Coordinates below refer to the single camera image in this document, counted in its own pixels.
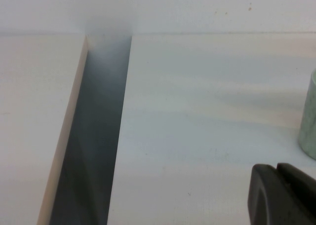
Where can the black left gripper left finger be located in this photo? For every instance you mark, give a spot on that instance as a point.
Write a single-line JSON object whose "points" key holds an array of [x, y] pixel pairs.
{"points": [[264, 200]]}

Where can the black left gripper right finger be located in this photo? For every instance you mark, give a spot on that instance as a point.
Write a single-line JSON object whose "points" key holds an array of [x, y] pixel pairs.
{"points": [[300, 180]]}

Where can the green marbled cup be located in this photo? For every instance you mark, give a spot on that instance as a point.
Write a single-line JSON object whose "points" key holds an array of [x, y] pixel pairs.
{"points": [[308, 126]]}

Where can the white side table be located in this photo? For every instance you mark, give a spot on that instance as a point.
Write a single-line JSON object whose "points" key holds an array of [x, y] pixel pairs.
{"points": [[32, 123]]}

